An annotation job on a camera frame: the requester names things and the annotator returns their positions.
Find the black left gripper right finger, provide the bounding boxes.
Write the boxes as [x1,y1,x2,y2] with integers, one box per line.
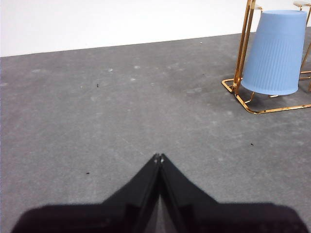
[159,152,309,233]

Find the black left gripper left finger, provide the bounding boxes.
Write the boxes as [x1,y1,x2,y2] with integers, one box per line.
[11,153,161,233]

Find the blue ribbed plastic cup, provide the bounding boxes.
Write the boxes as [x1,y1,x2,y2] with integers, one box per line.
[241,10,308,96]

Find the gold wire cup rack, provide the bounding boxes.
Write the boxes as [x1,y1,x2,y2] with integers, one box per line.
[221,0,311,115]

